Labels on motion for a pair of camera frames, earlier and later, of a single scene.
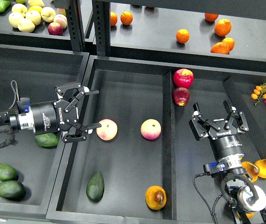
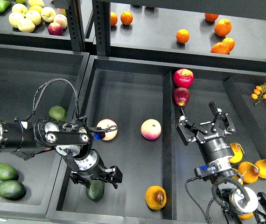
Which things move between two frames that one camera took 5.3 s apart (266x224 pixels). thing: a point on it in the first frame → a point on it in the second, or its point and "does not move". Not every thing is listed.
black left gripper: x=51 y=116 → x=91 y=166
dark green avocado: x=95 y=186 does not move
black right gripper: x=225 y=142 → x=213 y=147
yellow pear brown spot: x=156 y=197 does not move
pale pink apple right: x=150 y=129 does not move
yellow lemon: x=36 y=8 does not move
